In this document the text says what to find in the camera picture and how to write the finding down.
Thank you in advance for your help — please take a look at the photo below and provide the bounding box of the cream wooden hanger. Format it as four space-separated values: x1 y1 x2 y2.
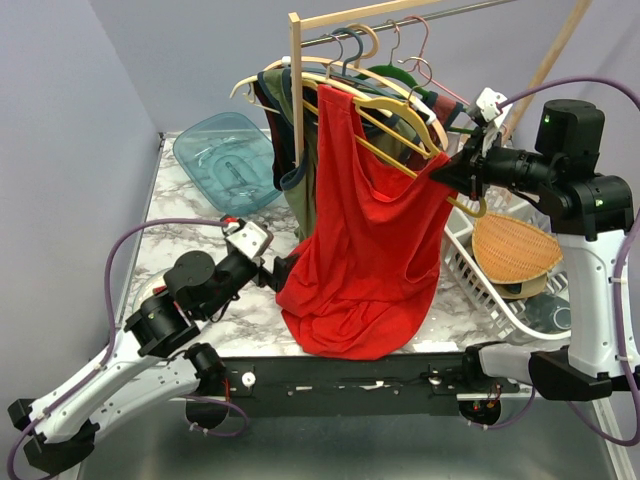
228 23 450 151

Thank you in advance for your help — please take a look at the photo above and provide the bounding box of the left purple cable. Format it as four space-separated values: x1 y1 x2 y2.
5 218 236 480

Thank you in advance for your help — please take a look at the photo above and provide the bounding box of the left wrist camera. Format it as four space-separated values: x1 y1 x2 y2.
222 216 274 262

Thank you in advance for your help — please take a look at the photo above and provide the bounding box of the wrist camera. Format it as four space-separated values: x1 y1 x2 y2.
466 87 512 129
222 216 274 262

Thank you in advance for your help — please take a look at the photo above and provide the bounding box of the green velvet hanger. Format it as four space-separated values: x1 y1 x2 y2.
369 63 481 135

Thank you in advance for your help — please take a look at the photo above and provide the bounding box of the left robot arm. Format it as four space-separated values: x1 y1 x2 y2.
8 249 297 478

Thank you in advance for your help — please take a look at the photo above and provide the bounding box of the watermelon pattern plate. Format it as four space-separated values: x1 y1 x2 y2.
132 268 169 311

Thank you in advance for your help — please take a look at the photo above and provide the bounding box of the blue plastic hanger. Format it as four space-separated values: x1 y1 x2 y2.
282 27 416 126

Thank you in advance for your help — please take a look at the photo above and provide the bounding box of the wooden clothes rack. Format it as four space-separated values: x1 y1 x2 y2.
288 1 592 166

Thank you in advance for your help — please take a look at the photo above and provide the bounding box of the blue plastic tub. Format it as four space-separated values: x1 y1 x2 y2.
173 112 281 216

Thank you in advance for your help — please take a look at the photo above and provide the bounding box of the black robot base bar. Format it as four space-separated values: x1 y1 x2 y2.
196 352 526 424

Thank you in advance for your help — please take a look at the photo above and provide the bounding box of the dark maroon tank top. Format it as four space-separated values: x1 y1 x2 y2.
254 73 296 191

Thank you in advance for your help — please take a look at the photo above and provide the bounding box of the red tank top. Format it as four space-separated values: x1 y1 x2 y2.
276 85 455 360

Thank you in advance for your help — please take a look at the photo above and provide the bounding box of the yellow hanger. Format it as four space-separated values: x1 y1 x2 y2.
299 55 489 220

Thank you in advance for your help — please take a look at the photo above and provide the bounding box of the white laundry basket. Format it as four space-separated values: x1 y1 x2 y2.
441 208 571 344

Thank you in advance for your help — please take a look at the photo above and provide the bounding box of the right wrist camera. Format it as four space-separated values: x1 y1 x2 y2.
466 87 512 129

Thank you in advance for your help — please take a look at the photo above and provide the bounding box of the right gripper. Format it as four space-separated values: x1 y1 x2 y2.
430 124 559 200

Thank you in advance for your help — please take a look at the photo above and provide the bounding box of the green tank top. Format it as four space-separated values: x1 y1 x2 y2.
257 68 424 242

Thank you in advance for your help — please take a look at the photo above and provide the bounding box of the pink wire hanger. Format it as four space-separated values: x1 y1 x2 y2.
394 14 474 109

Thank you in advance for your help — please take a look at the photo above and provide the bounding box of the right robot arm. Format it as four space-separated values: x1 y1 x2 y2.
431 99 639 401

